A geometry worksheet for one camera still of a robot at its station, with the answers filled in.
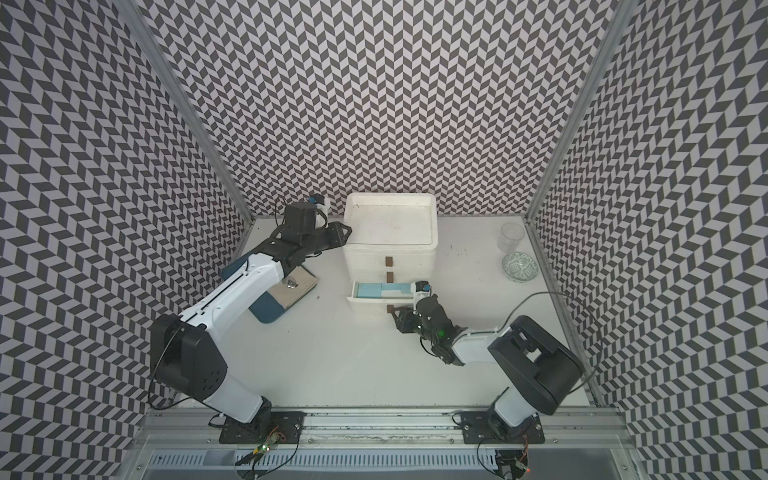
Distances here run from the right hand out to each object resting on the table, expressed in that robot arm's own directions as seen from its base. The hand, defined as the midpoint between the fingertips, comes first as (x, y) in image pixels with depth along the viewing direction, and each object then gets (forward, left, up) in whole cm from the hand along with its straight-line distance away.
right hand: (397, 314), depth 89 cm
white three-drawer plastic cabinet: (+11, +2, +21) cm, 24 cm away
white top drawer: (+8, +2, +18) cm, 20 cm away
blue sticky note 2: (+3, -2, +11) cm, 12 cm away
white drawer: (+8, +1, +10) cm, 13 cm away
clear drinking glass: (+29, -40, +3) cm, 50 cm away
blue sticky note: (+9, +9, -1) cm, 13 cm away
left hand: (+15, +13, +21) cm, 28 cm away
